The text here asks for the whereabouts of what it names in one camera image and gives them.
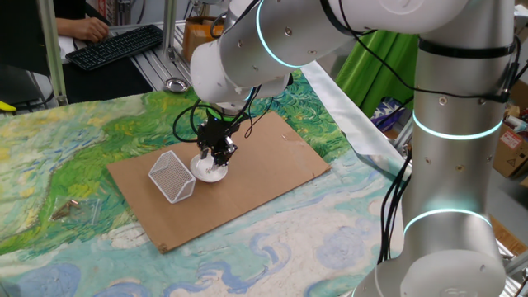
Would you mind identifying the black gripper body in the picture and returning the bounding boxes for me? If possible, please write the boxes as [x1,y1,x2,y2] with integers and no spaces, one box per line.
[196,119,241,145]

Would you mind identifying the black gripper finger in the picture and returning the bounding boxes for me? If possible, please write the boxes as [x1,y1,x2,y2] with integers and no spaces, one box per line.
[196,138,215,161]
[212,138,239,168]

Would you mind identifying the white plate with flower print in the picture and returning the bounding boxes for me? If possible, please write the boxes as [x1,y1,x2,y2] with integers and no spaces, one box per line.
[189,154,229,184]

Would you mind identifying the white wire mesh basket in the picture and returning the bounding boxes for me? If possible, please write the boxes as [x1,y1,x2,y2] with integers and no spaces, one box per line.
[148,150,196,205]

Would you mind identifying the person's bare forearm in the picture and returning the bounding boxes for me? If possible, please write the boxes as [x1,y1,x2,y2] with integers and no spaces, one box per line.
[54,16,75,37]

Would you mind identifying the person's bare hand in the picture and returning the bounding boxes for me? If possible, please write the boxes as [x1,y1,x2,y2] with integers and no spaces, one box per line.
[72,16,111,44]

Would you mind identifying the brown cardboard sheet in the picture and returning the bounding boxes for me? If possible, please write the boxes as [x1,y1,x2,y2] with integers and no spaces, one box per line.
[106,111,332,255]

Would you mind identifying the small metal dish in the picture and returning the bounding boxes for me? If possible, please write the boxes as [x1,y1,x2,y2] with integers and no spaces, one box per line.
[163,77,190,94]

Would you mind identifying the painted landscape tablecloth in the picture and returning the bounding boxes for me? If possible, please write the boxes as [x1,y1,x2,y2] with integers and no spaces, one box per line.
[0,60,413,297]

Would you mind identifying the black desk mat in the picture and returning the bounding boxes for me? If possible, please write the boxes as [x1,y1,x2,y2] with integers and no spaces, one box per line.
[61,57,154,106]

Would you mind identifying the black keyboard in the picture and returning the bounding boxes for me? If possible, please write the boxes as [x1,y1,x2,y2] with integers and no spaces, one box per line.
[64,24,164,73]

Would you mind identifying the clear plastic bag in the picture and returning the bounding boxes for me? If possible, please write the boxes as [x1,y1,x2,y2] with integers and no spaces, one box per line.
[49,196,102,226]

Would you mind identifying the green curtain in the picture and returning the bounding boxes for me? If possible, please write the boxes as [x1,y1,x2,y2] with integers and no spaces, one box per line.
[334,31,420,119]

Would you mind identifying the blue white patterned bag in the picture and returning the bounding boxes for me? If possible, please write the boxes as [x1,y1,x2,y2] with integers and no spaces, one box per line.
[370,97,408,132]

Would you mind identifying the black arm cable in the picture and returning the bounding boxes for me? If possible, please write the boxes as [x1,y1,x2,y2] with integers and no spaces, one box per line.
[172,0,523,144]

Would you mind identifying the aluminium frame post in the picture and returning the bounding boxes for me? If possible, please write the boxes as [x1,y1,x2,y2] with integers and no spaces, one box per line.
[161,0,179,63]
[36,0,69,108]
[394,117,414,158]

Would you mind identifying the black base cable bundle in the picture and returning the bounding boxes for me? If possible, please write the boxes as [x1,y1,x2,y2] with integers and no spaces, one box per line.
[377,150,413,265]

